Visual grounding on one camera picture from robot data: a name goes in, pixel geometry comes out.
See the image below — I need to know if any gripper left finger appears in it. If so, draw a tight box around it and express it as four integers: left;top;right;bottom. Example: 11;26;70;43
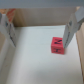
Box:
0;9;18;49

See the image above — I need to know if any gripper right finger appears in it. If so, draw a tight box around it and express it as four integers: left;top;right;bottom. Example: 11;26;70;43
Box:
63;12;84;50

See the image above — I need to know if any pink block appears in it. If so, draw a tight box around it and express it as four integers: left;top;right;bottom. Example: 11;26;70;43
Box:
50;36;66;55

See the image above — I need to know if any wooden drawer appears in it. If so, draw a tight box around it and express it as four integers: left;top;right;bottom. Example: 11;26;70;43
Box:
0;7;84;84

